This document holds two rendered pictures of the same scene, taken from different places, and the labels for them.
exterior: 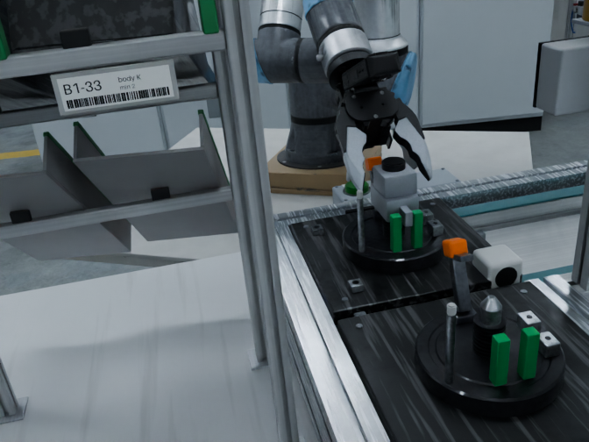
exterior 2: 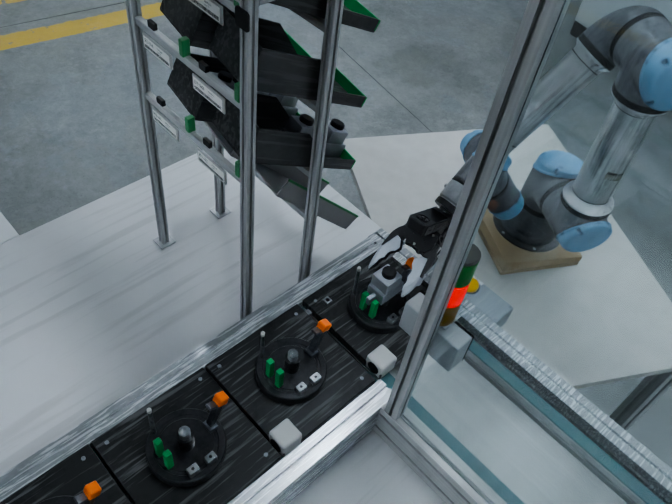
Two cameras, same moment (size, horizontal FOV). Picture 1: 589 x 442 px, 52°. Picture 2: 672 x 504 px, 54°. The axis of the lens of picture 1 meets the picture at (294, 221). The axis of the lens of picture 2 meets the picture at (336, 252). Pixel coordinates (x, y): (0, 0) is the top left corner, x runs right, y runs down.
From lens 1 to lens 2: 1.02 m
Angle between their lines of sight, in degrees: 44
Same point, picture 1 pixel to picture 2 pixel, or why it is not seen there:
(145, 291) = not seen: hidden behind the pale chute
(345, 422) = (234, 330)
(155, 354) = (281, 243)
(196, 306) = (327, 240)
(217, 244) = (391, 220)
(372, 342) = (286, 323)
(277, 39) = not seen: hidden behind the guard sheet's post
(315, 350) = (275, 303)
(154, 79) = (220, 173)
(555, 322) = (339, 396)
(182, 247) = (378, 204)
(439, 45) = not seen: outside the picture
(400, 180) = (379, 282)
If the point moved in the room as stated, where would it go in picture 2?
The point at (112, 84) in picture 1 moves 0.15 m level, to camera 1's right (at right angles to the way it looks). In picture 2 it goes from (210, 164) to (249, 217)
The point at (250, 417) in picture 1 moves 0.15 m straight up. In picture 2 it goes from (260, 301) to (262, 260)
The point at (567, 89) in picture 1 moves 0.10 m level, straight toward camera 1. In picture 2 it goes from (405, 320) to (348, 323)
